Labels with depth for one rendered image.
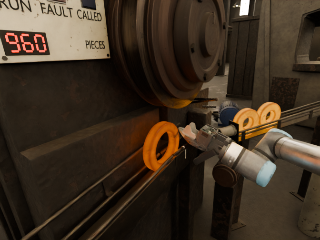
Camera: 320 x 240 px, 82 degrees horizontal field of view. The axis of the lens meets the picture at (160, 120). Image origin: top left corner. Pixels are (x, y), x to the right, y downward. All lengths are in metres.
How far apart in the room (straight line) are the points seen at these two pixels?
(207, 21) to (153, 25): 0.17
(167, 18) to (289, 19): 2.87
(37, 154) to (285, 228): 1.44
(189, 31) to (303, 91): 2.84
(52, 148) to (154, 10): 0.40
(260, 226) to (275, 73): 2.34
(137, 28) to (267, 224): 1.40
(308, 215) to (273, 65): 2.30
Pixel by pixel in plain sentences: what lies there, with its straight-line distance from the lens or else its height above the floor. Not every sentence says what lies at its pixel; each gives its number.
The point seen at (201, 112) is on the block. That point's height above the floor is 0.80.
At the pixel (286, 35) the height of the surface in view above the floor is 1.25.
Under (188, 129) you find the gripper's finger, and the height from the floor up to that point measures 0.78.
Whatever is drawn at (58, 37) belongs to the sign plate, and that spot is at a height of 1.11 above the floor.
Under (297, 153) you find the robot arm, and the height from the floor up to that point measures 0.75.
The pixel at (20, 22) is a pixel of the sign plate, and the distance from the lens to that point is 0.48.
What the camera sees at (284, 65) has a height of 0.86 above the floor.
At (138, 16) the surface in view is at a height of 1.15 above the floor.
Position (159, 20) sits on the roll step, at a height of 1.15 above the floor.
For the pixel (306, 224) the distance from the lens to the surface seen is 1.55.
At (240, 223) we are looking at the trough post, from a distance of 1.48.
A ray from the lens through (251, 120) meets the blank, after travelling 1.12.
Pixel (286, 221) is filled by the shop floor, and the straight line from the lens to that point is 1.62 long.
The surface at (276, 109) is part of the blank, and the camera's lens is 1.21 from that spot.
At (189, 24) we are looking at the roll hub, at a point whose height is 1.13.
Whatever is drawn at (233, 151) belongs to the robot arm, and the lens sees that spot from 0.71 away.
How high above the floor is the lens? 1.07
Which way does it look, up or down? 20 degrees down
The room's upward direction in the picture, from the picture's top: 2 degrees counter-clockwise
